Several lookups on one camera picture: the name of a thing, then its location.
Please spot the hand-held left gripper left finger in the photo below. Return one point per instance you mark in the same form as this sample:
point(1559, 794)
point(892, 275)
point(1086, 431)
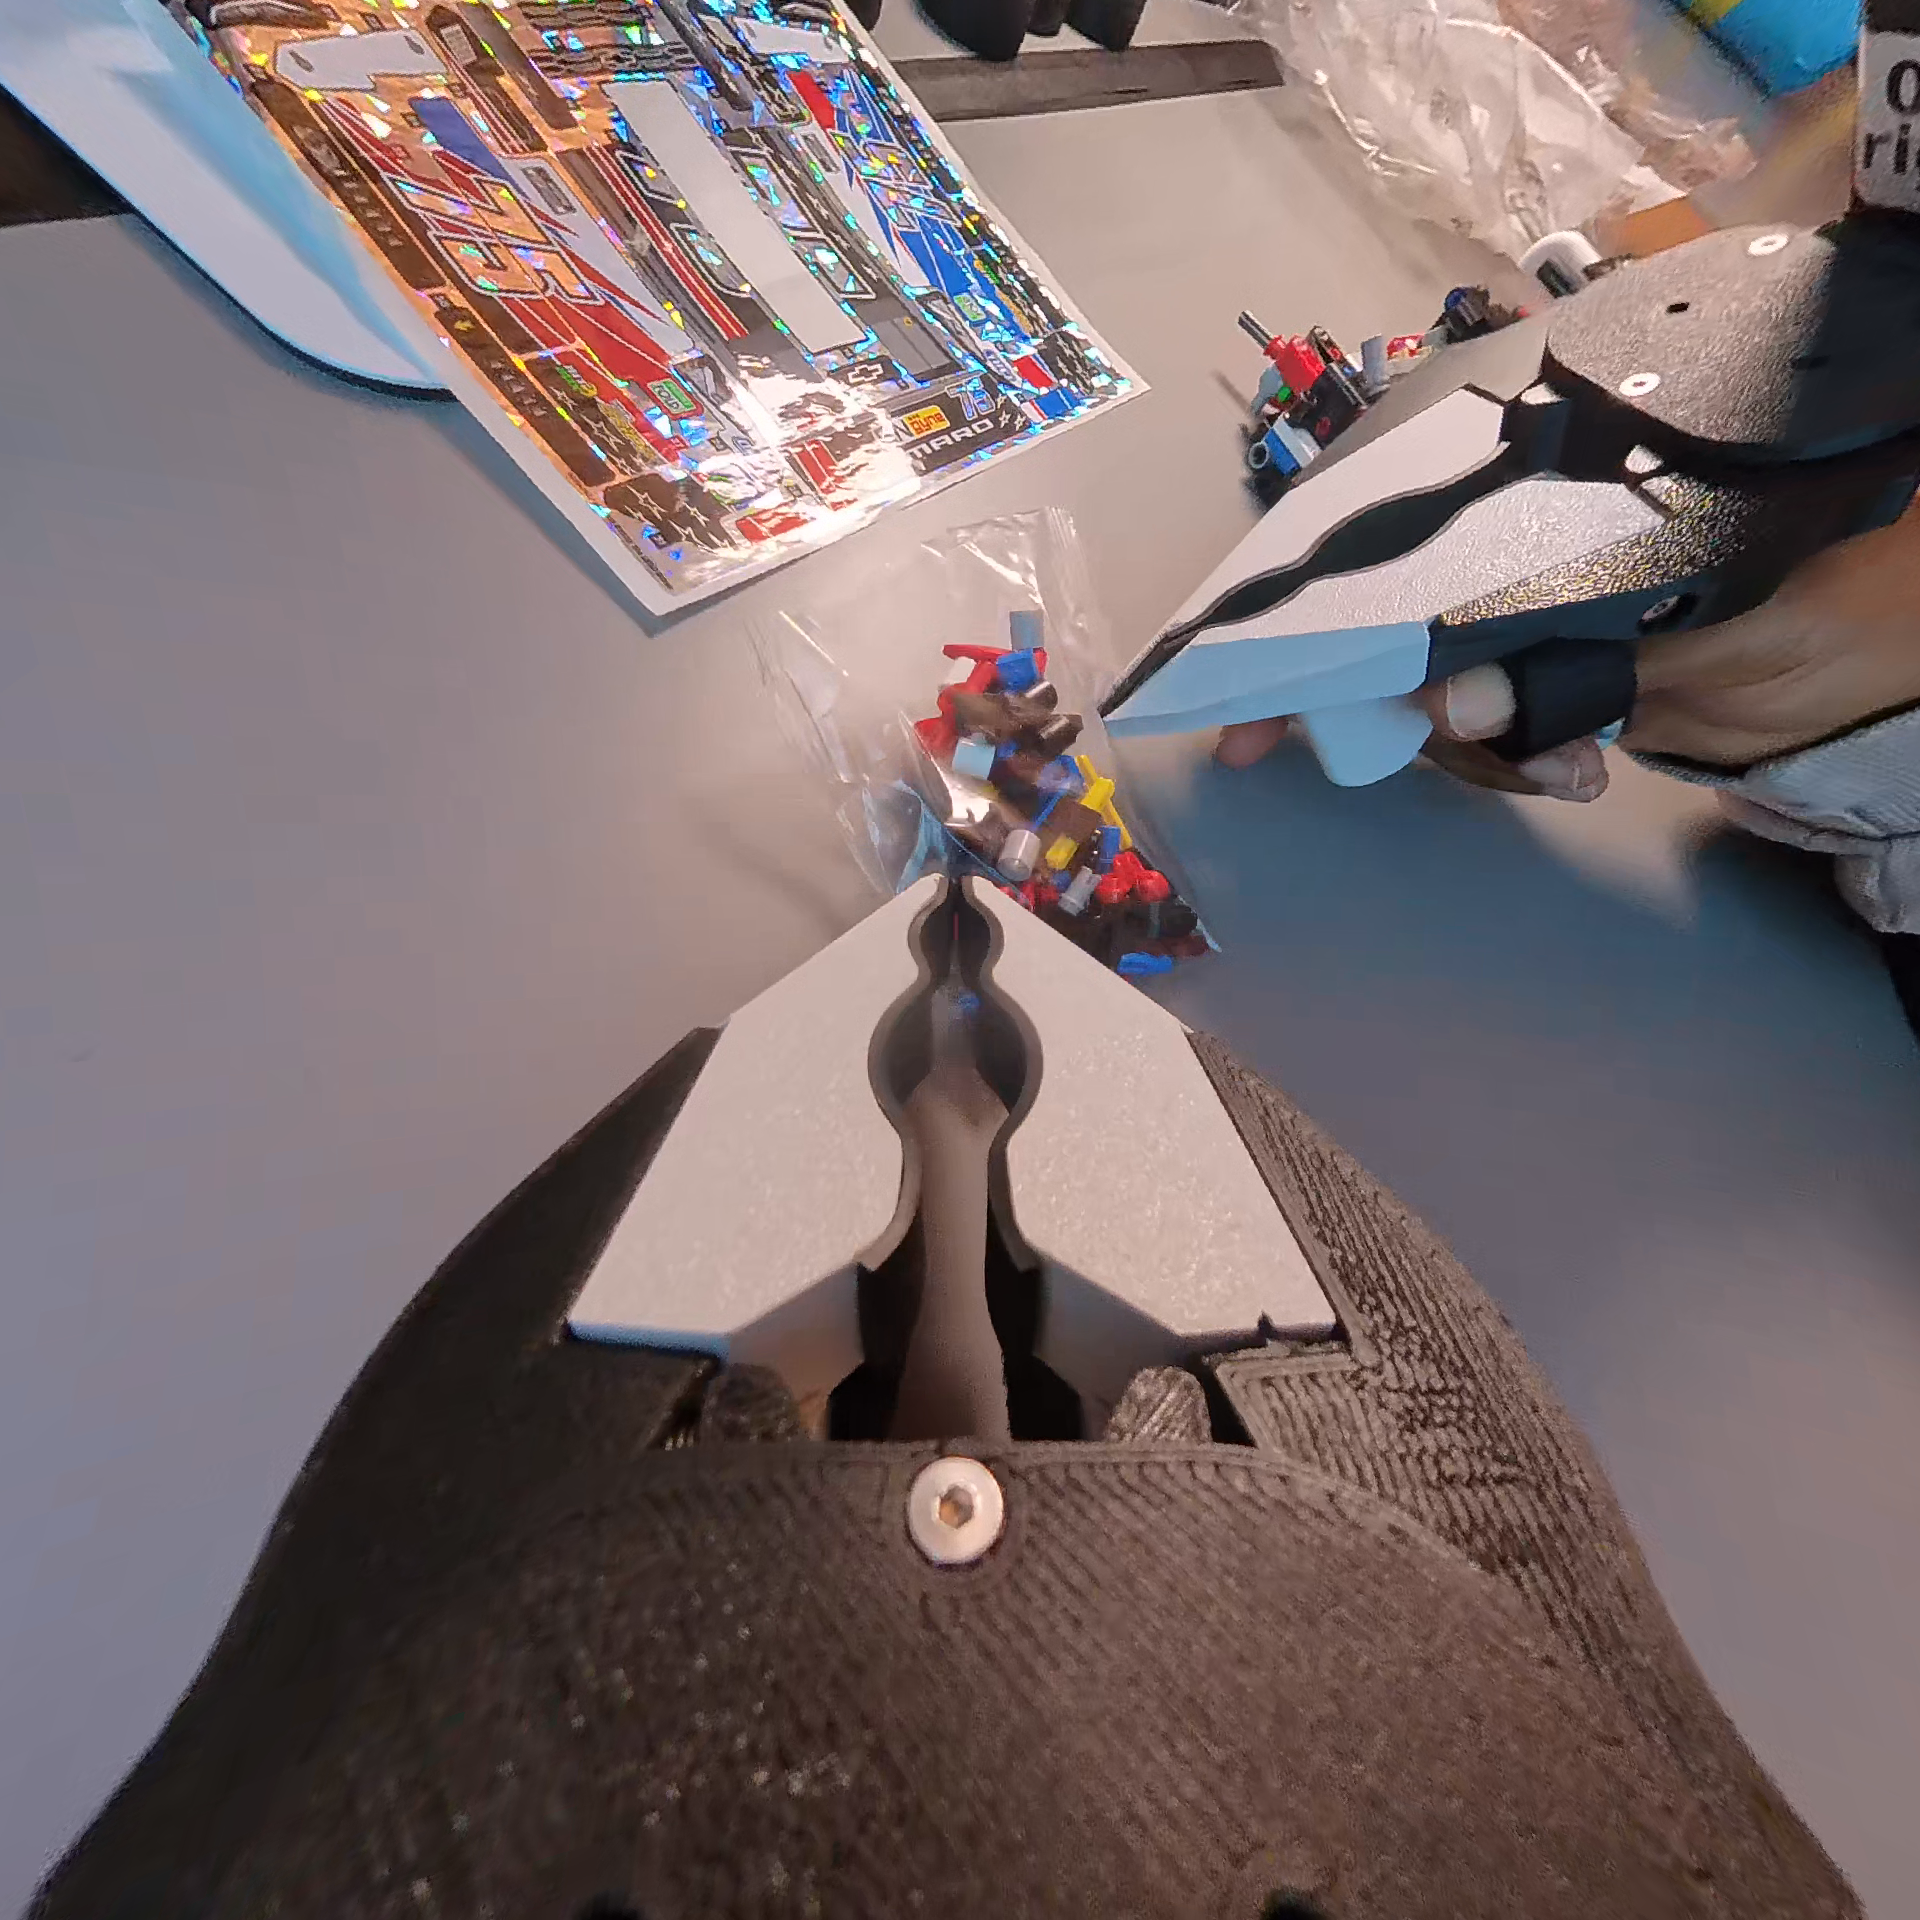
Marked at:
point(735, 1200)

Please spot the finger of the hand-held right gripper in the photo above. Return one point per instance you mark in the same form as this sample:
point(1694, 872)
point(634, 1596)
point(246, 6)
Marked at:
point(1424, 599)
point(1350, 480)

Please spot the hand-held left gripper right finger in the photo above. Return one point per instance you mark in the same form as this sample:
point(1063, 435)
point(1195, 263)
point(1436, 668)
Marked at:
point(1172, 1200)

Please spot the lego car chassis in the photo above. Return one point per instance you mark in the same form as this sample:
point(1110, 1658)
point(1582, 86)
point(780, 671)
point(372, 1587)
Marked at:
point(1350, 375)

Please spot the clear bag of lego parts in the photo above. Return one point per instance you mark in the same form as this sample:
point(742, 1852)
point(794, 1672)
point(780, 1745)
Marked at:
point(1484, 105)

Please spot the small bag of lego pins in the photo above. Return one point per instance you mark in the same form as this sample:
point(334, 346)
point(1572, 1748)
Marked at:
point(1036, 810)

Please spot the black lego tyre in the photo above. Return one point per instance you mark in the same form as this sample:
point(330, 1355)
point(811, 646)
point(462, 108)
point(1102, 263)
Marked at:
point(984, 24)
point(1096, 18)

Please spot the person's right hand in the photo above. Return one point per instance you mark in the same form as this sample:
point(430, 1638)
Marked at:
point(1757, 662)

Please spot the blue plastic object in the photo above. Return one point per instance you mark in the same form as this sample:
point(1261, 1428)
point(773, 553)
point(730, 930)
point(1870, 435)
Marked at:
point(1786, 30)

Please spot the holographic sticker sheet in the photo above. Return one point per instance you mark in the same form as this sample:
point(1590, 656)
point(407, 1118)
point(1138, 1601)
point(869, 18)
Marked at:
point(661, 271)

